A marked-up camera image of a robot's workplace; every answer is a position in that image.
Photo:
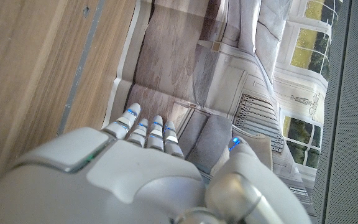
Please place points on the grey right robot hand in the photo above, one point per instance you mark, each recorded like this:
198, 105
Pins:
120, 180

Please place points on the printed living room backdrop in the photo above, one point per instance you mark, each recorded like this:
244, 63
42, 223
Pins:
197, 62

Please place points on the grey tape table outline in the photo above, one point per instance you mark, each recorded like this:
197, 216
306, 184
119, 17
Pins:
79, 68

